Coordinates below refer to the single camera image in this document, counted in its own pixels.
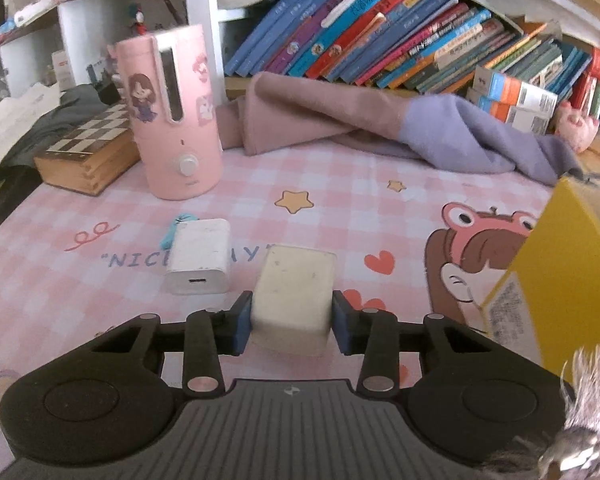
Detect row of slanted books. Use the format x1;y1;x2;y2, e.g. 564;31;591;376
223;0;593;96

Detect white USB charger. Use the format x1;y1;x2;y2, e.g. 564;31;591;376
161;217;232;297

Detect pink cartoon cylinder appliance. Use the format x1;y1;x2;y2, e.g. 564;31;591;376
107;23;224;202

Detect small blue toy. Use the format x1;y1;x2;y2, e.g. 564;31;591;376
162;214;201;251

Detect pink printed table mat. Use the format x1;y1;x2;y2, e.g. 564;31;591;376
0;142;581;480

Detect white paper sheets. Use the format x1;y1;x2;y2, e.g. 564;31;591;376
0;82;63;191

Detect small hanging figurine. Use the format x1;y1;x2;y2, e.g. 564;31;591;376
127;2;149;36

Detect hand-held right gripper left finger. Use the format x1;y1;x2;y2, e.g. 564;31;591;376
87;290;255;396

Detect purple cloth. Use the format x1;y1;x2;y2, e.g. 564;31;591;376
215;71;586;186

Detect wooden chessboard box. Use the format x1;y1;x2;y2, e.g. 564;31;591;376
32;102;143;197

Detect furry grey sleeve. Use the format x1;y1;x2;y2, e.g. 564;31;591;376
480;342;600;480

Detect yellow cardboard box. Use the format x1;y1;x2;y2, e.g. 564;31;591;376
480;176;600;386

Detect white bookshelf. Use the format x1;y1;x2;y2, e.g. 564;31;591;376
0;0;600;103

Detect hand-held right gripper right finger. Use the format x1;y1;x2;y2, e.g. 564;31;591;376
331;290;503;396

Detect dark grey cloth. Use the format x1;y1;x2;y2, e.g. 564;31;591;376
0;82;121;241

